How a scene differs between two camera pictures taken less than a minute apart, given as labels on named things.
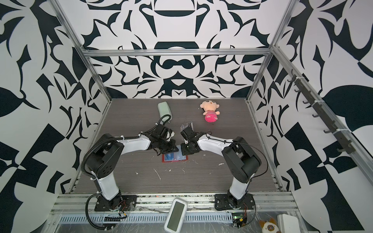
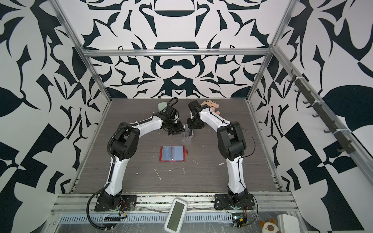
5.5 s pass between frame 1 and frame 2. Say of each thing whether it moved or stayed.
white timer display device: stayed
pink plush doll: stayed
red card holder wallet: stayed
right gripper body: moved
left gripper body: moved
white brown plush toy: stayed
